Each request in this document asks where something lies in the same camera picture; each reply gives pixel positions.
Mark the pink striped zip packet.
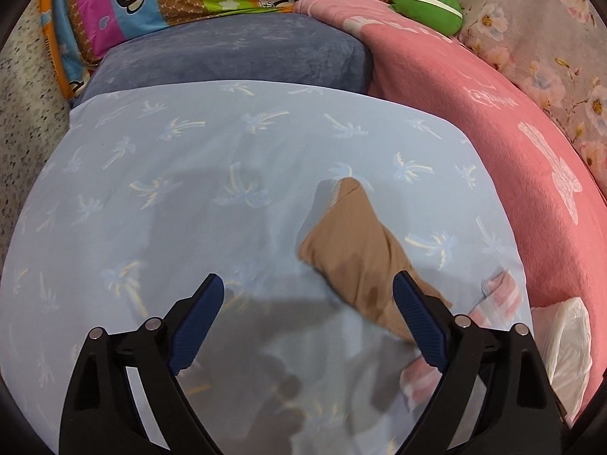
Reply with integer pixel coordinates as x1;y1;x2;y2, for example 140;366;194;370
398;351;444;411
469;270;529;333

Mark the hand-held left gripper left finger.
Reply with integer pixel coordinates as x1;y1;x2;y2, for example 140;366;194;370
58;272;226;455

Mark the pink blanket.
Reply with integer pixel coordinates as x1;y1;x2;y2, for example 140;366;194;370
294;0;607;356

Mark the grey speckled mat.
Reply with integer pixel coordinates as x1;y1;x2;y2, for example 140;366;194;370
0;9;72;228

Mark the tan sock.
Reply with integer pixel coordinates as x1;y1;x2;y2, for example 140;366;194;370
298;177;453;344

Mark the blue-grey velvet pillow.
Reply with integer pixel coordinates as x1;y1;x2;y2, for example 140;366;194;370
71;12;373;110

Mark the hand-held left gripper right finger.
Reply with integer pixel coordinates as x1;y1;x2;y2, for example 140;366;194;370
393;270;567;455

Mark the green plush cushion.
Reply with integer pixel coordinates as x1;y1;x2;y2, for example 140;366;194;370
390;0;463;36

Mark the light blue palm-print sheet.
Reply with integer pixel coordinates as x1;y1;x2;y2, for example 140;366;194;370
0;80;532;455

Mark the floral blanket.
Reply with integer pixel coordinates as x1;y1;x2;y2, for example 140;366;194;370
412;0;607;185

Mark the white trash bag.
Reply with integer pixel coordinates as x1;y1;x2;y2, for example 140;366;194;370
528;296;593;425

